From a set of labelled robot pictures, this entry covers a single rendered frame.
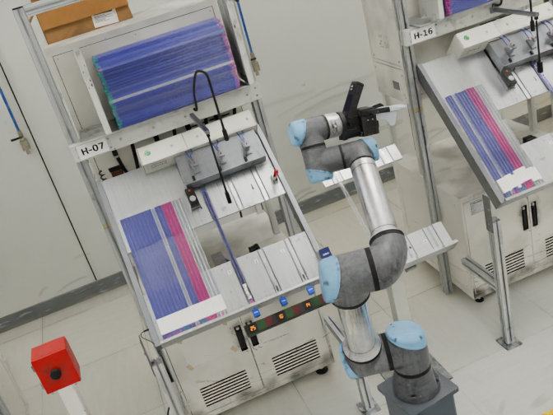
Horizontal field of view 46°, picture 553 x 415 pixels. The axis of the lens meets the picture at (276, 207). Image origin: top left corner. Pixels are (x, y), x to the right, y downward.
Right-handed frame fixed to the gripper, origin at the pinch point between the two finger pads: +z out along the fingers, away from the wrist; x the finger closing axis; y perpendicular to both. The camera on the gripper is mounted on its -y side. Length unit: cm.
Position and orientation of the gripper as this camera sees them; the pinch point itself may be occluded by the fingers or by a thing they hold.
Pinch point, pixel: (395, 104)
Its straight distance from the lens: 207.3
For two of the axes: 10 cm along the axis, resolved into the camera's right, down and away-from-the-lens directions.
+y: 1.8, 9.6, 2.3
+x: 3.2, 1.7, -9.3
